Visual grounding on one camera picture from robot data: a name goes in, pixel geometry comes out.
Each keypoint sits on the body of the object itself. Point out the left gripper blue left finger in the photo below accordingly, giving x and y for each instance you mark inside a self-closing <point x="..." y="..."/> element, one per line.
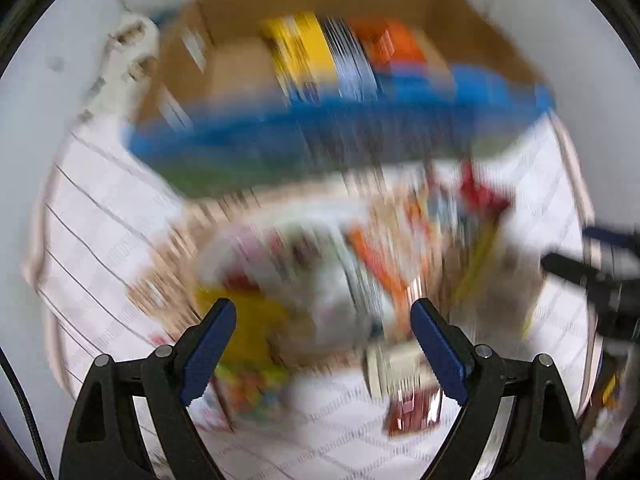
<point x="173" y="376"/>

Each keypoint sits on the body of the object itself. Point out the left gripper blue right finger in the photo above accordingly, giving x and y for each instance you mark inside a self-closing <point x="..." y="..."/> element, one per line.
<point x="474" y="376"/>

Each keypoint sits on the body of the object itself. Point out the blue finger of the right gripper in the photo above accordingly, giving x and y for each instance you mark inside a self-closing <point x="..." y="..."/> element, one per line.
<point x="625" y="240"/>

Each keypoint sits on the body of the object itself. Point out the brown sauce packet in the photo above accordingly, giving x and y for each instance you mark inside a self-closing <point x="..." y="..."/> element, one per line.
<point x="413" y="412"/>

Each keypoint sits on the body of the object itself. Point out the colourful candy bag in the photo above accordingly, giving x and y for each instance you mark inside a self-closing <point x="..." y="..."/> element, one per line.
<point x="254" y="393"/>

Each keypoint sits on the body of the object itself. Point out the yellow snack bag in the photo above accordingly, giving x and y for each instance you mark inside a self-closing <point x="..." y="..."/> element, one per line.
<point x="259" y="320"/>

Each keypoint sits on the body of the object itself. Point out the red small snack packet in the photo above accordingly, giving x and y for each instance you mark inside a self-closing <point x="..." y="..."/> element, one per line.
<point x="479" y="197"/>

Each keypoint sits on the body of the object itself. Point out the orange snack bag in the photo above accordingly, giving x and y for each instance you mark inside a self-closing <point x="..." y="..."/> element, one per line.
<point x="392" y="46"/>

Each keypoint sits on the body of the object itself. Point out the yellow black biscuit pack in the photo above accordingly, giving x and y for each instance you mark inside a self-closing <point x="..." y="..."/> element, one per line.
<point x="318" y="58"/>

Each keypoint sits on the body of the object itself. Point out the clear yellow pastry bag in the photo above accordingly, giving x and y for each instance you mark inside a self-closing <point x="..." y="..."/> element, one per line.
<point x="496" y="296"/>

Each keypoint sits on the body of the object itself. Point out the orange panda snack packet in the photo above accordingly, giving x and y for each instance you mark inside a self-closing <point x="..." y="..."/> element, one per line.
<point x="400" y="243"/>

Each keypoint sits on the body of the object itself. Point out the cardboard milk box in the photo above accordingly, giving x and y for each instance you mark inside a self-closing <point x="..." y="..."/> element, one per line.
<point x="250" y="93"/>

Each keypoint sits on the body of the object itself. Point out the bear print long pillow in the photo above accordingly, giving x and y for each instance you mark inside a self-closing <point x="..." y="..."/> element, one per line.
<point x="125" y="68"/>

